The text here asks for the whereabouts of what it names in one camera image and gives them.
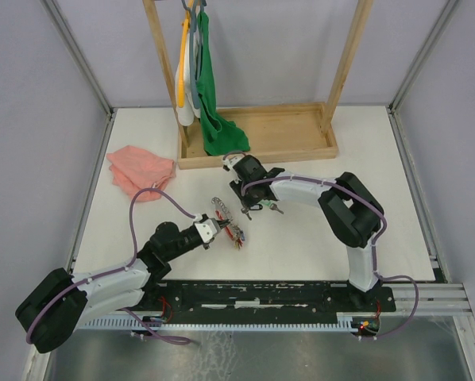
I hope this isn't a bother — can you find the black tag key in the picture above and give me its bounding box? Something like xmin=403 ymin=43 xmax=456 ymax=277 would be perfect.
xmin=241 ymin=204 xmax=263 ymax=221

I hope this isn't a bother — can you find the grey key holder with rings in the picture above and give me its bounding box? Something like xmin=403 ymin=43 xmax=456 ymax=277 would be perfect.
xmin=211 ymin=197 xmax=245 ymax=250

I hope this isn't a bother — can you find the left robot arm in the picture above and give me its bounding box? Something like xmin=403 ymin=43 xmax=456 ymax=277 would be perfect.
xmin=15 ymin=215 xmax=230 ymax=353

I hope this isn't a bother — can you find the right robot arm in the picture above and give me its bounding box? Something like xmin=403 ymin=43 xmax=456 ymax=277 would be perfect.
xmin=222 ymin=154 xmax=387 ymax=310

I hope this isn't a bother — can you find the green tag key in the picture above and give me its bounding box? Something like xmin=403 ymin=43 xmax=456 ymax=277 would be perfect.
xmin=261 ymin=200 xmax=284 ymax=214

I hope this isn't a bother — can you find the green hanging garment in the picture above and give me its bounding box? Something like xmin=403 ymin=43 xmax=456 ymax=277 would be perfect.
xmin=196 ymin=11 xmax=250 ymax=156

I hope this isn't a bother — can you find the wooden clothes rack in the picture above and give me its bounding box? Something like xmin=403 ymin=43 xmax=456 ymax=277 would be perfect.
xmin=142 ymin=1 xmax=373 ymax=170

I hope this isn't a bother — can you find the pink folded cloth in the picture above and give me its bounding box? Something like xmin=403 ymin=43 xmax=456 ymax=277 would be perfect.
xmin=106 ymin=145 xmax=176 ymax=199

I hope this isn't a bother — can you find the white hanging garment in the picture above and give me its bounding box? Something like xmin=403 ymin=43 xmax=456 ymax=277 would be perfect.
xmin=175 ymin=40 xmax=201 ymax=126

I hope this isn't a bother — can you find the yellow clothes hanger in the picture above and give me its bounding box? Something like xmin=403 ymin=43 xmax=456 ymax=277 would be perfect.
xmin=176 ymin=10 xmax=191 ymax=108

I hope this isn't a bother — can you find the grey clothes hanger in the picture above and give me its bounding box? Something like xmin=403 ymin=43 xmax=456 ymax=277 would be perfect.
xmin=180 ymin=1 xmax=207 ymax=117

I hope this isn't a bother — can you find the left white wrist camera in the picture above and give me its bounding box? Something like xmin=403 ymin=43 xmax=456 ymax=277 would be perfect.
xmin=194 ymin=214 xmax=221 ymax=244

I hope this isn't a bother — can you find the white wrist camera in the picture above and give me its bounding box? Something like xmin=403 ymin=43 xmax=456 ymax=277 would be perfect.
xmin=194 ymin=214 xmax=221 ymax=244
xmin=222 ymin=156 xmax=244 ymax=171

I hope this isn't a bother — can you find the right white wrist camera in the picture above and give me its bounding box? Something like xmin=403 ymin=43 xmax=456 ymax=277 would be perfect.
xmin=222 ymin=156 xmax=244 ymax=171

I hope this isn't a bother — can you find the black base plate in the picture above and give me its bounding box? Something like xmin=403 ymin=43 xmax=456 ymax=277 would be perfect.
xmin=130 ymin=280 xmax=396 ymax=322

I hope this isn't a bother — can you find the grey cable duct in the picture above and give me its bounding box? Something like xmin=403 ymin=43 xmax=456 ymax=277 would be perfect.
xmin=80 ymin=308 xmax=357 ymax=332

